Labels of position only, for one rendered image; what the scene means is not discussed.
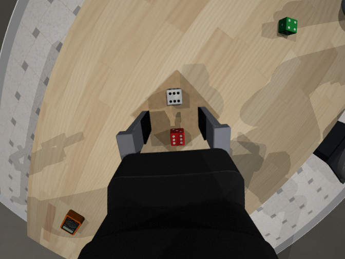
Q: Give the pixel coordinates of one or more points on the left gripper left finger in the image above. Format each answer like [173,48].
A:
[132,140]

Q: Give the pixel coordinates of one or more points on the orange digital multimeter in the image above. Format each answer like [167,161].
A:
[72,222]

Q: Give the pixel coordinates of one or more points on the green die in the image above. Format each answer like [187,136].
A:
[287,26]

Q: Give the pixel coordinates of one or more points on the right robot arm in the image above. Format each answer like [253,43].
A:
[341,165]

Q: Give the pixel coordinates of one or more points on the red die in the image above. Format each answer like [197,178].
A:
[177,136]

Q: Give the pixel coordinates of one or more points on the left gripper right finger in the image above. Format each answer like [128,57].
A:
[217,135]

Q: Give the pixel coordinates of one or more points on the brown square mat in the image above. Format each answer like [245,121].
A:
[164,117]

